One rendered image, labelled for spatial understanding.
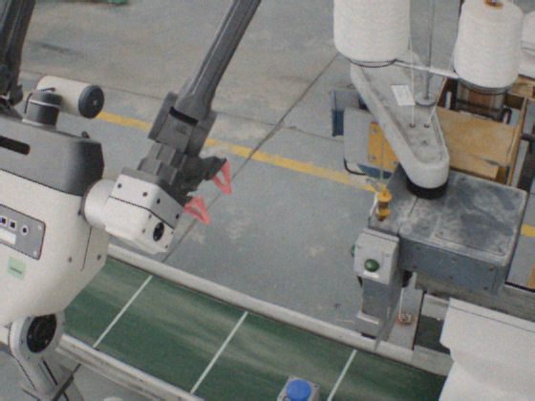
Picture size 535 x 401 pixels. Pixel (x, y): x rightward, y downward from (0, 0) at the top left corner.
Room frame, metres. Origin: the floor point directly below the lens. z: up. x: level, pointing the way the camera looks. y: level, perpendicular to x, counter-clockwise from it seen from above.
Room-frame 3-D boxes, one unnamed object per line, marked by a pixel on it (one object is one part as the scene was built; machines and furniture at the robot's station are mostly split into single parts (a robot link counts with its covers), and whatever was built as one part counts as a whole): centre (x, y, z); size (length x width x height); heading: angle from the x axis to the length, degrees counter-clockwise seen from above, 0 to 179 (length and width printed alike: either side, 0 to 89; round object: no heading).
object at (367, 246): (0.85, -0.20, 1.29); 0.08 x 0.05 x 0.09; 60
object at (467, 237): (0.92, -0.37, 1.21); 0.30 x 0.25 x 0.30; 60
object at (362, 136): (1.27, -0.34, 1.23); 0.28 x 0.07 x 0.16; 60
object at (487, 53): (1.12, -0.48, 1.61); 0.15 x 0.14 x 0.17; 60
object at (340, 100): (1.39, -0.22, 1.25); 0.10 x 0.08 x 0.12; 175
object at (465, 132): (1.23, -0.51, 1.18); 0.34 x 0.25 x 0.31; 150
